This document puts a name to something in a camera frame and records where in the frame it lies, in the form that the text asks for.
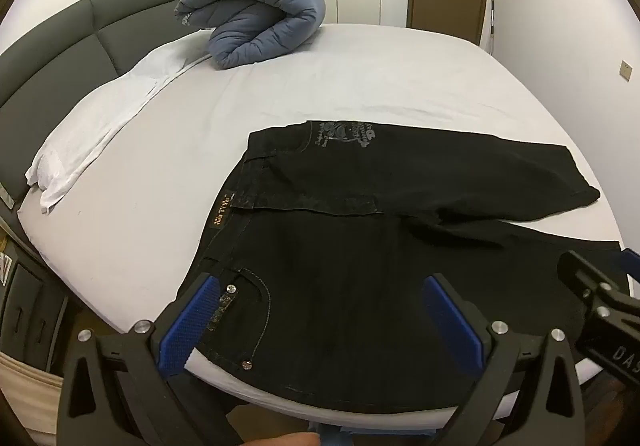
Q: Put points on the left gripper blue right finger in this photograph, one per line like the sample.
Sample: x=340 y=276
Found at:
x=548 y=408

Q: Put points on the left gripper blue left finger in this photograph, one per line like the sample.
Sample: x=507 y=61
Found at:
x=115 y=388

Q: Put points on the black denim pants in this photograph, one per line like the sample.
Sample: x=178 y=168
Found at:
x=327 y=230

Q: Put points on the dark bedside drawer unit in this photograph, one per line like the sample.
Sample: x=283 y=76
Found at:
x=33 y=305

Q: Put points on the white bed mattress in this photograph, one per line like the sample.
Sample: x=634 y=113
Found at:
x=124 y=237

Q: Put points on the white pillow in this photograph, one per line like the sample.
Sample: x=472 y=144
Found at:
x=84 y=133

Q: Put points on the dark grey padded headboard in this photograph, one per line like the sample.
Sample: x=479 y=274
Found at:
x=46 y=72

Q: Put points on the wall switch plate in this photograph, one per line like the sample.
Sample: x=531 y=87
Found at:
x=625 y=70

